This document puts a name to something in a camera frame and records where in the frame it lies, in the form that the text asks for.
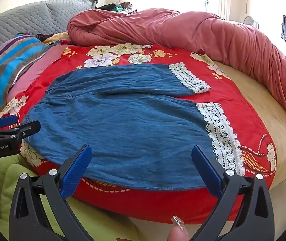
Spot red floral blanket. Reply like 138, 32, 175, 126
1, 44, 277, 225

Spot person's right hand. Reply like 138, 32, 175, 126
167, 215, 190, 241

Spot white fan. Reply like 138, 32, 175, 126
243, 15, 260, 29

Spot blue pants with lace trim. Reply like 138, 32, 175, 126
24, 61, 246, 191

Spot grey quilted headboard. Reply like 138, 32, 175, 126
0, 0, 98, 68

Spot white curtain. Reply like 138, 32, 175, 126
203, 0, 233, 20

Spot pile of clothes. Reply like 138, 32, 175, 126
95, 2, 138, 14

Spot striped pillow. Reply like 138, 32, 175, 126
0, 31, 49, 108

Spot pink pillow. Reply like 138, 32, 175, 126
6, 44, 66, 102

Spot green clothing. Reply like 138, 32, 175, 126
0, 153, 133, 241

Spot beige bed sheet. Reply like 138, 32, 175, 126
213, 61, 286, 189

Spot pink-red duvet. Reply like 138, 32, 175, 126
67, 8, 286, 117

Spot yellow cloth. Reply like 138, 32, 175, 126
43, 31, 72, 44

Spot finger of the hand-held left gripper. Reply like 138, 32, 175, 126
0, 115, 18, 131
0, 120, 41, 143

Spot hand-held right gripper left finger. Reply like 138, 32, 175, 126
9, 144, 93, 241

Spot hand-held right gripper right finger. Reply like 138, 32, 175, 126
190, 145, 275, 241

